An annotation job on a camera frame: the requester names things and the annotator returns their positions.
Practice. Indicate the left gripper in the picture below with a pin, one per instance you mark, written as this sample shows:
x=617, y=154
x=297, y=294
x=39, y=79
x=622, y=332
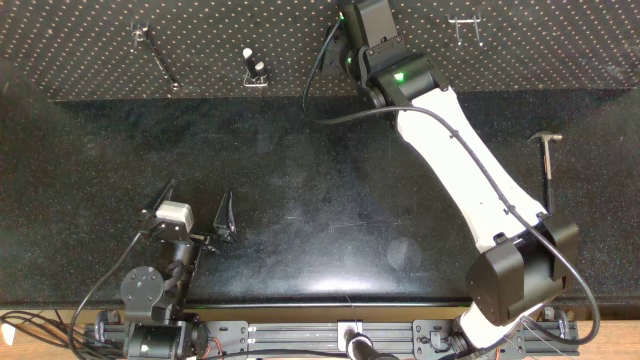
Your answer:
x=167, y=234

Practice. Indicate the wrench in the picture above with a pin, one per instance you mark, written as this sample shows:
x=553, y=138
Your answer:
x=159, y=59

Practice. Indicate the hammer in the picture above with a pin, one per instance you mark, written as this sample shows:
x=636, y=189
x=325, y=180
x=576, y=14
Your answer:
x=548, y=165

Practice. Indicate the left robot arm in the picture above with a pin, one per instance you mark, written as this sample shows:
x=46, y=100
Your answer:
x=145, y=290

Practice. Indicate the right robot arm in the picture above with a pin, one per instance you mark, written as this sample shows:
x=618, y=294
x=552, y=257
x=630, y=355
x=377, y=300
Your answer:
x=460, y=165

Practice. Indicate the black pegboard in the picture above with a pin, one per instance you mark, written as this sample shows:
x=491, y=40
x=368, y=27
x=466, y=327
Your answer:
x=75, y=50

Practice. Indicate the metal hook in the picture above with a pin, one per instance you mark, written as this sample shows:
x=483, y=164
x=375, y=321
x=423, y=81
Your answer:
x=256, y=84
x=475, y=27
x=136, y=31

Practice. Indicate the black and white pliers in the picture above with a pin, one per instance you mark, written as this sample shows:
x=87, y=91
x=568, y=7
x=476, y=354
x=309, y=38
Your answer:
x=255, y=67

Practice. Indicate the white tag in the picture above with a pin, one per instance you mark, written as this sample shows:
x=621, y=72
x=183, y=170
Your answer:
x=7, y=334

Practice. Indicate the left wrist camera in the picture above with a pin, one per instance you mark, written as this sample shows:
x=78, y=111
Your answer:
x=175, y=214

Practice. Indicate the mounting rail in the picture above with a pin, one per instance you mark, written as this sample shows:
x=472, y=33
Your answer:
x=300, y=335

